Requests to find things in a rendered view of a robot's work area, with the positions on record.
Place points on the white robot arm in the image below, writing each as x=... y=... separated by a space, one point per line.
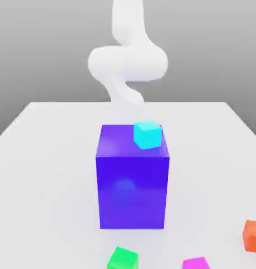
x=128 y=63

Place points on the small cyan cube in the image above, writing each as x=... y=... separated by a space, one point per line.
x=148 y=135

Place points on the small green cube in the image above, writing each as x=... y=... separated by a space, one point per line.
x=122 y=259

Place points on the small magenta cube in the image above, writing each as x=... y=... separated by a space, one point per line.
x=195 y=263

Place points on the small orange cube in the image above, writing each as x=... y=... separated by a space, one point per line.
x=254 y=236

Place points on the large purple box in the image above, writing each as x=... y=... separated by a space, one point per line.
x=132 y=189

